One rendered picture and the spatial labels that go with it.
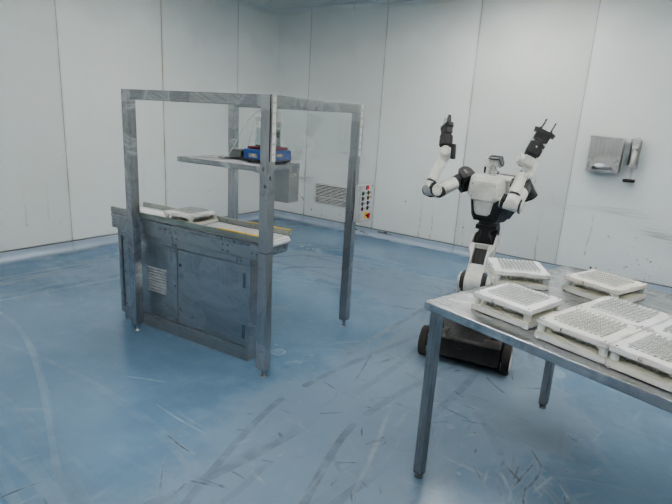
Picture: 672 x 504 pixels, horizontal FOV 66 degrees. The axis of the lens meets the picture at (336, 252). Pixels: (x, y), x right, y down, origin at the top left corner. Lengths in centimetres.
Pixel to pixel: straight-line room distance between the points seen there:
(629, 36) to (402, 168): 272
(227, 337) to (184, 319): 38
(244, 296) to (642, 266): 415
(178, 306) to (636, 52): 472
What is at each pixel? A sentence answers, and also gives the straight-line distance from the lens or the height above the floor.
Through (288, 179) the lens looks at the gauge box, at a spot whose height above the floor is 115.
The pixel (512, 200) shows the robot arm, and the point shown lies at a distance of 311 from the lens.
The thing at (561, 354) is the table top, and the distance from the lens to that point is 183.
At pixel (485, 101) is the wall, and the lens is 623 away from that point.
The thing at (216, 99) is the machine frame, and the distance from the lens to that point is 299.
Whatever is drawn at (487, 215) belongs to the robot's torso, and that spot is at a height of 96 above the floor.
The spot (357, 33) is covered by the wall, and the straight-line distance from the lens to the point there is 711.
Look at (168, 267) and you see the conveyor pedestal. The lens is 361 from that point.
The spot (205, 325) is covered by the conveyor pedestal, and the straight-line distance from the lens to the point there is 349.
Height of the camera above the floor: 151
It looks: 15 degrees down
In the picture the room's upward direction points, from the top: 3 degrees clockwise
